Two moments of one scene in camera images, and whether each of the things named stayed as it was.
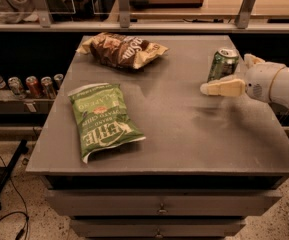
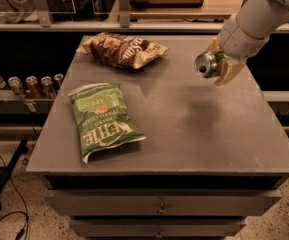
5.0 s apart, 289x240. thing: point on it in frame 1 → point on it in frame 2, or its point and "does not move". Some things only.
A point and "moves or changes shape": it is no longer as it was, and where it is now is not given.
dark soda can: (58, 78) does not move
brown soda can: (47, 87) does not move
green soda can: (223, 64) moves or changes shape
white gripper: (259, 79) → (240, 41)
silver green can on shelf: (15, 85) does not move
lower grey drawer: (161, 227) does not move
